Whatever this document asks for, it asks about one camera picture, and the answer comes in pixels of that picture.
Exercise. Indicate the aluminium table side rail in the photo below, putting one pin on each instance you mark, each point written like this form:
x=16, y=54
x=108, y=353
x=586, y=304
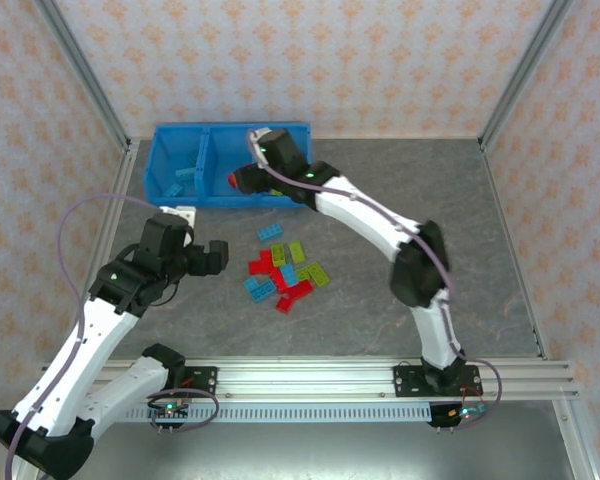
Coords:
x=126, y=170
x=514, y=250

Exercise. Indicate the blue lego brick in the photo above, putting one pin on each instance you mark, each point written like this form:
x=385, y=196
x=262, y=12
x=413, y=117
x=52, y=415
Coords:
x=288, y=275
x=258, y=290
x=185, y=174
x=270, y=233
x=172, y=190

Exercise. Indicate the aluminium upright frame post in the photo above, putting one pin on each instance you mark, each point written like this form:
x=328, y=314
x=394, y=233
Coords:
x=524, y=70
x=85, y=70

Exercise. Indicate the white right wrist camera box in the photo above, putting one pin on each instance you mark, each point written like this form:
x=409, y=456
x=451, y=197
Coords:
x=262, y=133

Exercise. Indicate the aluminium lower frame post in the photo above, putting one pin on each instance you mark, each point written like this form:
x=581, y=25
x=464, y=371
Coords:
x=575, y=440

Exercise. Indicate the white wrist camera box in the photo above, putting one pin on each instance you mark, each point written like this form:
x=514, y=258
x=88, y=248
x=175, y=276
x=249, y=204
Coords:
x=262, y=133
x=182, y=214

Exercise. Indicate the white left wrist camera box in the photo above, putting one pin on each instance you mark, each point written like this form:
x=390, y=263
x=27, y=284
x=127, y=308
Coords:
x=182, y=214

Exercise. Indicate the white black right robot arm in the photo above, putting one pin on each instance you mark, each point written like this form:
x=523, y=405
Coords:
x=360, y=215

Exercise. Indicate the small circuit board with leds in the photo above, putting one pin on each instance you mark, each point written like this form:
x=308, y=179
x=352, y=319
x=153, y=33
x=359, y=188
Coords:
x=169, y=411
x=462, y=413

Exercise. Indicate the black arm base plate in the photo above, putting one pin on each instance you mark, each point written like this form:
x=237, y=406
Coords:
x=205, y=382
x=405, y=382

